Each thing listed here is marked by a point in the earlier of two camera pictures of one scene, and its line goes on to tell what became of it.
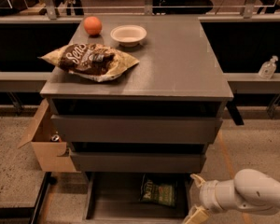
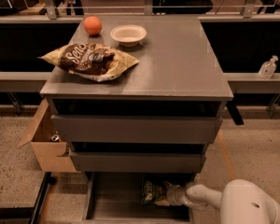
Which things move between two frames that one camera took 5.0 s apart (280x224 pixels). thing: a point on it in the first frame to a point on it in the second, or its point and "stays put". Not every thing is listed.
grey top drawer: (135, 130) stays put
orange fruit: (92, 25) stays put
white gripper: (207, 193) to (176, 194)
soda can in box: (55, 137) stays put
